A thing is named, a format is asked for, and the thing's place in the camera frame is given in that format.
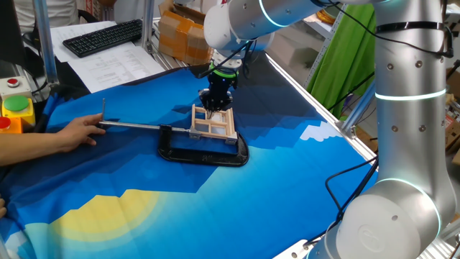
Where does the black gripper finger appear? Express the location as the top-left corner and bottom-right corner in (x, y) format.
(210, 92), (234, 119)
(198, 88), (214, 112)

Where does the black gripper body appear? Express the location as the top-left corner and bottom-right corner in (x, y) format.
(206, 74), (239, 98)

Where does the miniature wooden sliding window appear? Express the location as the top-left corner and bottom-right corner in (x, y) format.
(190, 104), (238, 141)

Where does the black C-clamp with steel screw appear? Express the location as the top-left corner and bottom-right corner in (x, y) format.
(98, 98), (250, 168)

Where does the person's bare forearm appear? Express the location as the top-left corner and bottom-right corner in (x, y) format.
(0, 132), (65, 167)

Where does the cardboard box with orange tape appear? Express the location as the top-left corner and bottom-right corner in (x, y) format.
(157, 0), (216, 66)

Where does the blue printed landscape cloth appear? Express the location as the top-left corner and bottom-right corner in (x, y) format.
(0, 59), (378, 259)

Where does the white metal shelf rack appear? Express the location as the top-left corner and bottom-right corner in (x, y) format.
(301, 6), (342, 89)

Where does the black computer keyboard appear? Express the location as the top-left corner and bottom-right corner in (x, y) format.
(62, 18), (144, 59)

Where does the orange tape roll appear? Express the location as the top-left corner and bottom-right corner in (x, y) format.
(316, 9), (337, 25)

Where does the green fabric curtain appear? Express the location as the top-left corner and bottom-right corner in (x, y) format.
(307, 3), (377, 119)

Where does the black office chair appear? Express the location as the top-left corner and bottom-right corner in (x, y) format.
(73, 9), (98, 24)

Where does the person in white shirt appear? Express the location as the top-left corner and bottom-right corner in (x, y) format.
(13, 0), (78, 35)

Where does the yellow box with green button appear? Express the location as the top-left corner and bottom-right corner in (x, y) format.
(1, 95), (36, 127)

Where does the grey box with red button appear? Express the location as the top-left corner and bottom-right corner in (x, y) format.
(0, 75), (32, 101)

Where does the orange box with red button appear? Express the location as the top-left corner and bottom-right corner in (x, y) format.
(0, 116), (24, 135)

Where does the black monitor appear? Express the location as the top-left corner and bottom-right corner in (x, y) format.
(0, 0), (28, 68)

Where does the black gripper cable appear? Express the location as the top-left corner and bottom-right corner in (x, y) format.
(197, 41), (252, 80)

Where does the aluminium frame post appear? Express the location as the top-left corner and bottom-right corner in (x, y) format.
(32, 0), (60, 86)
(339, 81), (377, 140)
(141, 0), (156, 54)

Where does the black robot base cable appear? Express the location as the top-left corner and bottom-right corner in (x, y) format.
(303, 156), (379, 249)

